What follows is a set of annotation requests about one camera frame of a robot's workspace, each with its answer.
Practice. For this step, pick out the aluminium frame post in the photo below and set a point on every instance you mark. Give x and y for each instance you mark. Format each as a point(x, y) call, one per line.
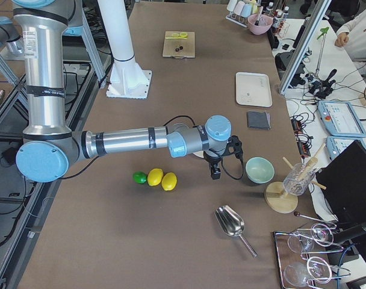
point(313, 23)

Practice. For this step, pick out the wooden cutting board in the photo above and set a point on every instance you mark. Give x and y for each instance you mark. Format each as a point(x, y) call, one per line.
point(188, 46)

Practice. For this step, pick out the green lime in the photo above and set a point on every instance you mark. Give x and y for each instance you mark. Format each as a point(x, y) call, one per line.
point(139, 177)

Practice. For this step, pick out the person in white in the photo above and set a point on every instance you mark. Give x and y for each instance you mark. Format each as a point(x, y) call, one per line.
point(352, 37)

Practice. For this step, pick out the light green bowl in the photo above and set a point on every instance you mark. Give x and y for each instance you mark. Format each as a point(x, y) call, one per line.
point(259, 170)

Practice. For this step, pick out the clear textured glass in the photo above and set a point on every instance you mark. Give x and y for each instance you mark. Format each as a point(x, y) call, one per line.
point(298, 180)

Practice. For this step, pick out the cream round plate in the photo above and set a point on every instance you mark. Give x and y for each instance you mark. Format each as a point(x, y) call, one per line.
point(198, 154)

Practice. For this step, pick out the yellow lemon outer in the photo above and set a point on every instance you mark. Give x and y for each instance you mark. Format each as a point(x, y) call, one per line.
point(169, 181)

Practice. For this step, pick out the pink bowl with ice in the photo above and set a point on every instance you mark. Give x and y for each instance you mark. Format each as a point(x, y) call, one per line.
point(265, 23)

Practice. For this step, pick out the wooden cup stand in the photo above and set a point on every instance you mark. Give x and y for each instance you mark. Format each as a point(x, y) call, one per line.
point(281, 201)

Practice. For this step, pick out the metal glass rack tray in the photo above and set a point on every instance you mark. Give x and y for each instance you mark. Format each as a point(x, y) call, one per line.
point(302, 257)

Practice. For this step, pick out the grey folded cloth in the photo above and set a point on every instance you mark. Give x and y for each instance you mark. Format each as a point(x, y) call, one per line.
point(258, 120)

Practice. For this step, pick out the cream rabbit tray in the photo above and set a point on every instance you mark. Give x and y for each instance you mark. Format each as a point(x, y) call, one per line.
point(253, 89)

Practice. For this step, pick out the blue teach pendant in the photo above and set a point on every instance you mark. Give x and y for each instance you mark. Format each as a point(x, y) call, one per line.
point(340, 119)
point(335, 145)

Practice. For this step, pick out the black monitor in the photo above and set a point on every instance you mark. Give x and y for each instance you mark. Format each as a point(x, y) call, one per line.
point(345, 181)

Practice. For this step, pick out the blue teach pendant near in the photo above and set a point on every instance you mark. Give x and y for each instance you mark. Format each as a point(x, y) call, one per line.
point(335, 145)

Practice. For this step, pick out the white cup rack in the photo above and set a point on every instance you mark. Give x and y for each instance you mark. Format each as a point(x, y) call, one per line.
point(239, 11)

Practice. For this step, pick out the yellow lemon near lime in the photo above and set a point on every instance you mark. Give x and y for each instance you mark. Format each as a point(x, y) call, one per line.
point(155, 176)

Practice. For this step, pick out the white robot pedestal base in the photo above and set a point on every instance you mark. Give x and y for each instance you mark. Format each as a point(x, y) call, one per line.
point(127, 79)

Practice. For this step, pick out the steel ice scoop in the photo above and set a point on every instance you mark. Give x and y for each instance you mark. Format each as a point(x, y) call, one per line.
point(233, 225)

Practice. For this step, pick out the blue teach pendant far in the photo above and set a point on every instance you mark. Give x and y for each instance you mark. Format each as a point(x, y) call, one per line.
point(340, 119)

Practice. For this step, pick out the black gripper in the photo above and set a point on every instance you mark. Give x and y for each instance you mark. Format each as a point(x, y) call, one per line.
point(211, 158)

